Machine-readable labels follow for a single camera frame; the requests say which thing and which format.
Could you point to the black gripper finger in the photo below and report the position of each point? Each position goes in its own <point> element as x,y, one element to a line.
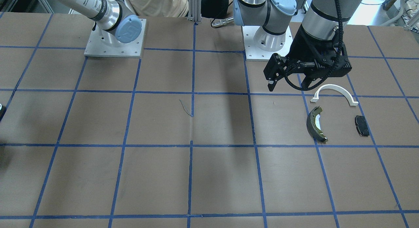
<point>275,70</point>
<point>305,84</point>

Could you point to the olive curved brake shoe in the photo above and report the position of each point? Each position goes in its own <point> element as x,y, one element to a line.
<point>313,125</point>

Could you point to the black brake pad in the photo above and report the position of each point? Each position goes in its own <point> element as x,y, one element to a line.
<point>361,125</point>

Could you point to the person in beige shirt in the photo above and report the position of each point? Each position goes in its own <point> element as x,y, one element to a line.
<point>160,8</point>

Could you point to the aluminium frame post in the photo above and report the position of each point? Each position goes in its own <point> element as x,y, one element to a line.
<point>194,13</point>

